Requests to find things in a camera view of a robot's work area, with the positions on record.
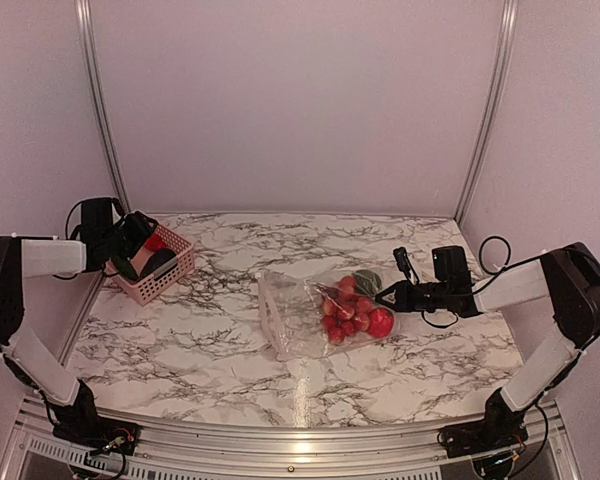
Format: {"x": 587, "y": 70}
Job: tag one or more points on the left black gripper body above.
{"x": 122, "y": 243}

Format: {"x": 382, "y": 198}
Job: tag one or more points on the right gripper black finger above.
{"x": 396, "y": 305}
{"x": 395, "y": 293}

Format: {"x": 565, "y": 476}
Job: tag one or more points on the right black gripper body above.
{"x": 436, "y": 300}

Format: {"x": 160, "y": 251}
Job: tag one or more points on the red fake pepper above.
{"x": 155, "y": 243}

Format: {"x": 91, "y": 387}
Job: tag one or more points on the green fake cucumber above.
{"x": 125, "y": 269}

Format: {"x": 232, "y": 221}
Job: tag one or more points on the clear zip top bag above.
{"x": 290, "y": 316}

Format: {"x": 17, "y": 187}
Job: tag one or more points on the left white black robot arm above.
{"x": 22, "y": 351}

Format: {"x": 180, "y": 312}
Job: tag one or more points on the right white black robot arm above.
{"x": 567, "y": 278}

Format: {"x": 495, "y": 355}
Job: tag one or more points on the red fake tomato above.
{"x": 381, "y": 322}

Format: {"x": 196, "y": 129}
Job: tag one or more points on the green fake leafy vegetable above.
{"x": 368, "y": 283}

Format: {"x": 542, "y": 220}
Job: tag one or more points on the dark purple fake eggplant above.
{"x": 157, "y": 260}

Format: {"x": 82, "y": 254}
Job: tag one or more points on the pink plastic basket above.
{"x": 145, "y": 290}

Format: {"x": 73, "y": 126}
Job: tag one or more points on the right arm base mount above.
{"x": 477, "y": 437}

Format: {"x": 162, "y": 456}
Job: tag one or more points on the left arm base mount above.
{"x": 101, "y": 434}

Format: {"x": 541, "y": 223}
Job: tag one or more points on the front aluminium rail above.
{"x": 173, "y": 449}

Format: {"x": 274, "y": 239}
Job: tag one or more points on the right aluminium frame post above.
{"x": 495, "y": 91}

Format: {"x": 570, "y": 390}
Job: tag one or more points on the aluminium frame post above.
{"x": 495, "y": 91}
{"x": 89, "y": 52}

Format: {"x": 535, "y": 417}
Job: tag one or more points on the left aluminium frame post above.
{"x": 89, "y": 52}

